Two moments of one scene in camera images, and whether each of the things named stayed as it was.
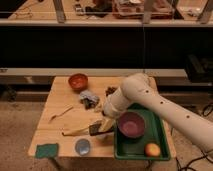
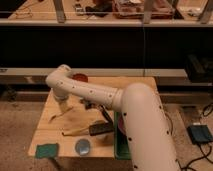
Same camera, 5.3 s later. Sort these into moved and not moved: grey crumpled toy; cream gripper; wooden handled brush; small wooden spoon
Moved: cream gripper
Not moved: grey crumpled toy; wooden handled brush; small wooden spoon
